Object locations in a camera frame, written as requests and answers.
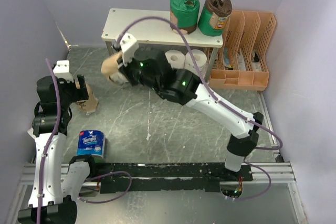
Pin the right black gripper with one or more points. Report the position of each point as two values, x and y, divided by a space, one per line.
125 70

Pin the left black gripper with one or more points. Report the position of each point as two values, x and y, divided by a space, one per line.
79 94

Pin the beige roll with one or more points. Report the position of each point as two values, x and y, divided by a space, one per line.
88 106

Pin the beige roll cloud print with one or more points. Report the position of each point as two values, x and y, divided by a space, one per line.
110 70

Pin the plain white toilet roll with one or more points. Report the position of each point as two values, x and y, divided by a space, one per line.
175 58

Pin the white roll pink dots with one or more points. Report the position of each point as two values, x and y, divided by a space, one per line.
200 59

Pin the green brown roll orange label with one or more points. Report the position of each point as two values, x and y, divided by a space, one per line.
214 17

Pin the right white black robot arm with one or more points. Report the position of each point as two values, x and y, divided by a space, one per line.
151 68

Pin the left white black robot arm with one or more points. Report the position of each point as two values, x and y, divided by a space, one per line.
53 199

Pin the white two-tier shelf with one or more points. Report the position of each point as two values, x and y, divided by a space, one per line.
155 32

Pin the blue Tempo wrapped roll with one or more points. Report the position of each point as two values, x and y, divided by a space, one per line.
91 142

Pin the orange plastic file organizer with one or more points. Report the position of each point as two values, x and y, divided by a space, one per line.
240 62

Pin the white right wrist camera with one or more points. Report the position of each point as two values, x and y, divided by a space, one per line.
129 45

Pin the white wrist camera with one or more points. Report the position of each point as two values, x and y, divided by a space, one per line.
62 70
129 45

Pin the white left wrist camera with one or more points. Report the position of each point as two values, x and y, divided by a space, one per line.
62 70

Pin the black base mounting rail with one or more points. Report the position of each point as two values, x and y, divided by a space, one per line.
169 176

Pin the aluminium frame rail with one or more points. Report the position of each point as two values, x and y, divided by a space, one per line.
280 173

